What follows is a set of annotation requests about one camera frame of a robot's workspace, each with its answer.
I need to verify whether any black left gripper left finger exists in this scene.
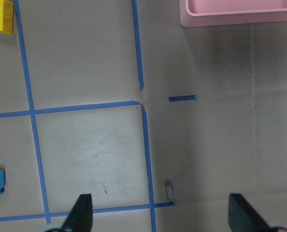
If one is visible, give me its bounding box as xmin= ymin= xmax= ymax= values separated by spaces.
xmin=61 ymin=194 xmax=93 ymax=232

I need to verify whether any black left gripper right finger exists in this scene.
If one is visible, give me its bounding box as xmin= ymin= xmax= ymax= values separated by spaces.
xmin=228 ymin=193 xmax=271 ymax=232

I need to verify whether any yellow toy block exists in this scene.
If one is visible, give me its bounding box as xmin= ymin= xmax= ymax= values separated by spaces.
xmin=0 ymin=0 xmax=14 ymax=35

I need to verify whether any pink plastic box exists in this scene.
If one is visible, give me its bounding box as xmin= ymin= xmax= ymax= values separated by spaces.
xmin=179 ymin=0 xmax=287 ymax=28

